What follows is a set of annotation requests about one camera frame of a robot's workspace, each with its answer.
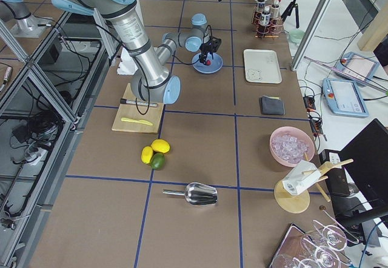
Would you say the black monitor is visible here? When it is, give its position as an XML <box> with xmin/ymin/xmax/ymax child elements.
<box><xmin>338</xmin><ymin>118</ymin><xmax>387</xmax><ymax>227</ymax></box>

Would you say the green lime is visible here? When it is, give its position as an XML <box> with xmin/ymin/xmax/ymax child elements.
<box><xmin>150</xmin><ymin>153</ymin><xmax>165</xmax><ymax>170</ymax></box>

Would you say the white paper carton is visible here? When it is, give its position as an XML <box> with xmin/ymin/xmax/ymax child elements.
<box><xmin>281</xmin><ymin>160</ymin><xmax>321</xmax><ymax>196</ymax></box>

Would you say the copper wire bottle rack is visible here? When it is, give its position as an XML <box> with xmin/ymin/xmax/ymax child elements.
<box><xmin>252</xmin><ymin>8</ymin><xmax>284</xmax><ymax>38</ymax></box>

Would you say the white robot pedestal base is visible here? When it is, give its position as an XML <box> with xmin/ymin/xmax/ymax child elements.
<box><xmin>117</xmin><ymin>49</ymin><xmax>138</xmax><ymax>75</ymax></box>

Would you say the grey yellow folded cloth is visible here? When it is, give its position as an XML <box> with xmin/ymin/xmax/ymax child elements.
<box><xmin>259</xmin><ymin>96</ymin><xmax>285</xmax><ymax>115</ymax></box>

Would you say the wooden cup stand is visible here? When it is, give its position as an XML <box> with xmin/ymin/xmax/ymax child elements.
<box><xmin>274</xmin><ymin>159</ymin><xmax>353</xmax><ymax>213</ymax></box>

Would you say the wooden cutting board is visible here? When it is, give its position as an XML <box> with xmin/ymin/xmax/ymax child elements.
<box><xmin>112</xmin><ymin>83</ymin><xmax>164</xmax><ymax>134</ymax></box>

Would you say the blue plate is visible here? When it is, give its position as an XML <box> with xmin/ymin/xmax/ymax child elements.
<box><xmin>192</xmin><ymin>53</ymin><xmax>223</xmax><ymax>75</ymax></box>

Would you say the cream bear tray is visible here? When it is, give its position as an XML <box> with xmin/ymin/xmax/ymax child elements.
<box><xmin>243</xmin><ymin>49</ymin><xmax>282</xmax><ymax>84</ymax></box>

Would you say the steel ice scoop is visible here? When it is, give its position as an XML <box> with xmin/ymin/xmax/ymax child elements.
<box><xmin>162</xmin><ymin>183</ymin><xmax>218</xmax><ymax>206</ymax></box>

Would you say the clear glassware tray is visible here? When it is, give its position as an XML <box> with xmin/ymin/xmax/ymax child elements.
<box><xmin>268</xmin><ymin>220</ymin><xmax>360</xmax><ymax>267</ymax></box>

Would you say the pink bowl of ice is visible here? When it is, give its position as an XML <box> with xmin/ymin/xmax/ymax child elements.
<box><xmin>269</xmin><ymin>126</ymin><xmax>315</xmax><ymax>167</ymax></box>

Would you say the yellow lemon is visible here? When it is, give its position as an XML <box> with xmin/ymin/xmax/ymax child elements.
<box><xmin>151</xmin><ymin>139</ymin><xmax>170</xmax><ymax>153</ymax></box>
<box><xmin>141</xmin><ymin>146</ymin><xmax>154</xmax><ymax>164</ymax></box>

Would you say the green mug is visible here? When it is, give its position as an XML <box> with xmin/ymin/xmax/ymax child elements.
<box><xmin>288</xmin><ymin>28</ymin><xmax>305</xmax><ymax>45</ymax></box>

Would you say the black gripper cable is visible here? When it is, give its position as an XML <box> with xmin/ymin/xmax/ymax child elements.
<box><xmin>172</xmin><ymin>25</ymin><xmax>213</xmax><ymax>67</ymax></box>

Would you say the dark drink bottle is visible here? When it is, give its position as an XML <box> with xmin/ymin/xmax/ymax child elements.
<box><xmin>259</xmin><ymin>6</ymin><xmax>270</xmax><ymax>26</ymax></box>
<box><xmin>270</xmin><ymin>0</ymin><xmax>279</xmax><ymax>19</ymax></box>
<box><xmin>255</xmin><ymin>0</ymin><xmax>266</xmax><ymax>15</ymax></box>

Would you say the blue teach pendant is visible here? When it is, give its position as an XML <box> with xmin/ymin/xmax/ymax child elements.
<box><xmin>322</xmin><ymin>78</ymin><xmax>369</xmax><ymax>118</ymax></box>

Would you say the yellow plastic knife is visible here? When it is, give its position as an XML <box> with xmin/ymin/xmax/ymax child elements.
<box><xmin>121</xmin><ymin>117</ymin><xmax>153</xmax><ymax>126</ymax></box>

